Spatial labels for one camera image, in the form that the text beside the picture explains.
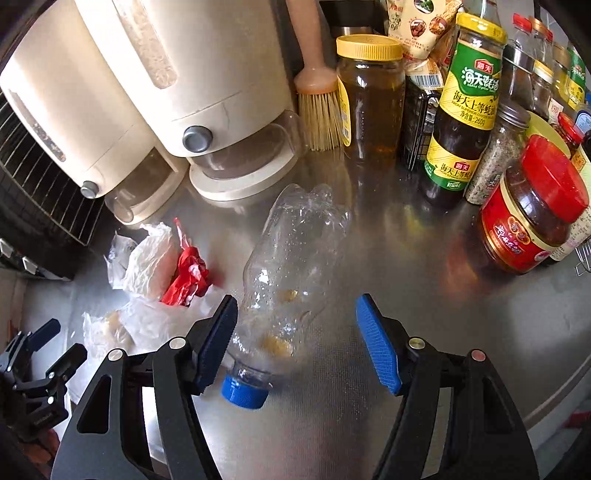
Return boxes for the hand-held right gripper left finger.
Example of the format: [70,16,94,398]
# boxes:
[51,294,238,480]

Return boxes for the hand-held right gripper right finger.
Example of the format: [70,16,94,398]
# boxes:
[355,294,540,480]

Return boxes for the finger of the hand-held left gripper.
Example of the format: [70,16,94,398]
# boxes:
[4,318,62,371]
[45,343,89,387]

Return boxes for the red wrapper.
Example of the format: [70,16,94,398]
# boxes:
[160,217,211,308]

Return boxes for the clear plastic bag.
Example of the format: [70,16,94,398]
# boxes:
[82,285,223,361]

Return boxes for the clear plastic bottle blue cap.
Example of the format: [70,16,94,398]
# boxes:
[221,183,353,409]

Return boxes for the white plastic wrap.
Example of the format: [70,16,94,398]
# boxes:
[106,222,179,301]

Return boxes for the red-lid chili sauce jar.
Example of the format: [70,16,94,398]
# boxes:
[479,134,590,276]

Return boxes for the cream rice dispenser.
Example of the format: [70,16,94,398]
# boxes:
[0,44,188,227]
[74,0,306,203]

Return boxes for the metal-lid spice jar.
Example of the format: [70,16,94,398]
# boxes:
[465,99,531,206]

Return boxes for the dark sauce bottle green label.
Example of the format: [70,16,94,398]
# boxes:
[422,12,508,206]

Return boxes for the beige dish brush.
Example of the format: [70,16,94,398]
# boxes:
[286,0,345,152]

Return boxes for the yellow-lid honey jar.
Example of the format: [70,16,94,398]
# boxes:
[335,34,406,161]

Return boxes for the short yellow-lid jar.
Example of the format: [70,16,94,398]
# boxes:
[524,111,573,160]

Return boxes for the yellow seasoning packet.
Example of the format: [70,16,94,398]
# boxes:
[405,58,447,91]

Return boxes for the soy sauce bottle red cap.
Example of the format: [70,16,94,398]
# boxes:
[549,112,591,263]

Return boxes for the glass oil dispenser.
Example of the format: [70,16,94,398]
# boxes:
[502,44,536,117]

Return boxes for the small dark bottle yellow cap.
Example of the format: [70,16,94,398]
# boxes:
[531,59,557,121]

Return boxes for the snack packet with clip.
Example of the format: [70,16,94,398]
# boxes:
[385,0,463,62]

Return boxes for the green-label bottle yellow cap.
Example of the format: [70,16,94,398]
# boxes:
[567,46,588,112]

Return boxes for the dark steel grinder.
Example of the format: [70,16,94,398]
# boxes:
[318,0,389,38]

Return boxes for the clear bottle red cap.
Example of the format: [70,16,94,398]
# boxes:
[510,13,534,47]

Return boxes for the wire oven rack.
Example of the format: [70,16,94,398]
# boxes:
[0,90,106,246]

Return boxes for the black wire basket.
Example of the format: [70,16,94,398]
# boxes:
[402,85,442,172]

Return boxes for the steel wire condiment rack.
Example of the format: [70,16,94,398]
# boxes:
[574,242,591,278]

